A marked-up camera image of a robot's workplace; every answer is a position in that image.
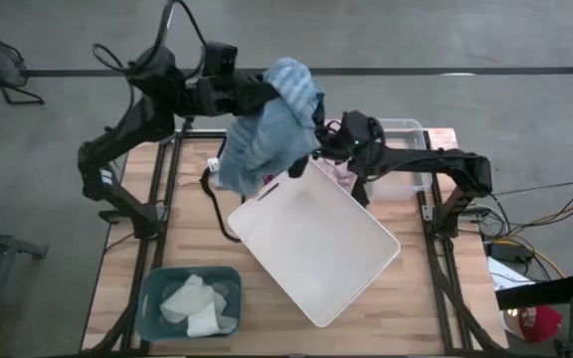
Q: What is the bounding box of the black cloth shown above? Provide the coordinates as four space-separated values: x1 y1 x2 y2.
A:
350 176 371 208

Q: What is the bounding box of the pink shirt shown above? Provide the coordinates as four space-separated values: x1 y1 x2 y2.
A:
315 118 362 188

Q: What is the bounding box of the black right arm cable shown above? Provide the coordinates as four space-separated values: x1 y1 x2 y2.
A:
318 118 347 150

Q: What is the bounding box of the black power adapter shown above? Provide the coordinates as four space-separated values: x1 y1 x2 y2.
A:
484 241 534 265

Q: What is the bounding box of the grey slanted pole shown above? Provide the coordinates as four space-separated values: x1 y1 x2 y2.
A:
159 0 177 46

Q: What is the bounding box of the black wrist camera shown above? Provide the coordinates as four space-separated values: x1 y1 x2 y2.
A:
201 42 239 79
340 109 385 143

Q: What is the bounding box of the white paper sheet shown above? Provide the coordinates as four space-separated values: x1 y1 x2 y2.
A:
487 256 536 292

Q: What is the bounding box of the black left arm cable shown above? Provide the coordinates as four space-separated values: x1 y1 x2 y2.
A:
92 0 208 95

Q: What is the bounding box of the clear plastic container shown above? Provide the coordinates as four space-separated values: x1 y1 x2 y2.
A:
365 117 433 200

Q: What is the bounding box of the black table frame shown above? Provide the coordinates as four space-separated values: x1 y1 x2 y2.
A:
80 118 509 358

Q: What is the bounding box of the black clothes hanger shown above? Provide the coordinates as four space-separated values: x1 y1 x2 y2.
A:
199 138 243 245

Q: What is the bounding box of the red cap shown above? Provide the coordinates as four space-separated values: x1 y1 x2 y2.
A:
517 305 564 344

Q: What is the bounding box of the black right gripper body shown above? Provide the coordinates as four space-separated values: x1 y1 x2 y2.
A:
315 126 370 164

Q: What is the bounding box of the white woven plastic basket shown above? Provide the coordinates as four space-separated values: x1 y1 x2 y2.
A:
227 157 401 328

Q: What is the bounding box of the black desk bar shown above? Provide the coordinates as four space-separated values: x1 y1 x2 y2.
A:
494 270 573 312

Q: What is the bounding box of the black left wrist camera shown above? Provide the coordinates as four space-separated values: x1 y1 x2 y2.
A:
201 42 239 79

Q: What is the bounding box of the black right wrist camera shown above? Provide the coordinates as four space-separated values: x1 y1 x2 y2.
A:
340 109 385 143

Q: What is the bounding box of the yellow floor cable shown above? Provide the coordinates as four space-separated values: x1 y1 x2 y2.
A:
489 196 573 279

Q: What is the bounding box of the grey floor cable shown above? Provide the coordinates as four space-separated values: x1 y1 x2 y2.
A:
492 177 573 198

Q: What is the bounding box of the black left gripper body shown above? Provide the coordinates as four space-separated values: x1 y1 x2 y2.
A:
226 72 281 116

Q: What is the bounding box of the teal plastic bin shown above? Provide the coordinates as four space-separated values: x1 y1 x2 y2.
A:
134 266 243 343

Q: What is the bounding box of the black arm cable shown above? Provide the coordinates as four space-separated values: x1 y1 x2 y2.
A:
92 0 208 95
318 118 347 150

